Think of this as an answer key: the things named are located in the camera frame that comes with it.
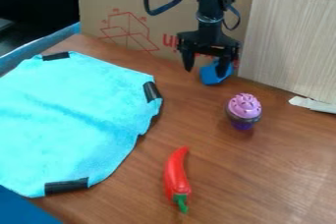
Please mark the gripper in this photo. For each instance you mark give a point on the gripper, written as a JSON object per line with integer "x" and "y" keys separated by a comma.
{"x": 209, "y": 39}

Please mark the turquoise cloth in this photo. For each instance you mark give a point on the turquoise cloth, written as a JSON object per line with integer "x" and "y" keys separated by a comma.
{"x": 65, "y": 120}

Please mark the blue toy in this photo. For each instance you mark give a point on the blue toy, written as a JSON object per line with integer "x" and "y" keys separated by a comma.
{"x": 210, "y": 74}

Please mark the purple toy cupcake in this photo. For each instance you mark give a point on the purple toy cupcake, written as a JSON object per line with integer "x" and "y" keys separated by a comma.
{"x": 243, "y": 111}

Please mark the wooden board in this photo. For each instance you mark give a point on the wooden board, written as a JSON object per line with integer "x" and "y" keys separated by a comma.
{"x": 291, "y": 43}

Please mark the cardboard box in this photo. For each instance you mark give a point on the cardboard box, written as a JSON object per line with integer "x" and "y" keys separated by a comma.
{"x": 131, "y": 8}

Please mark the white paper scrap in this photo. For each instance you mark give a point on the white paper scrap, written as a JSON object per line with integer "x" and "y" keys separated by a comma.
{"x": 311, "y": 104}

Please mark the red toy pepper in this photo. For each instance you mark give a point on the red toy pepper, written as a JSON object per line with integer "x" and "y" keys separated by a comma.
{"x": 176, "y": 177}

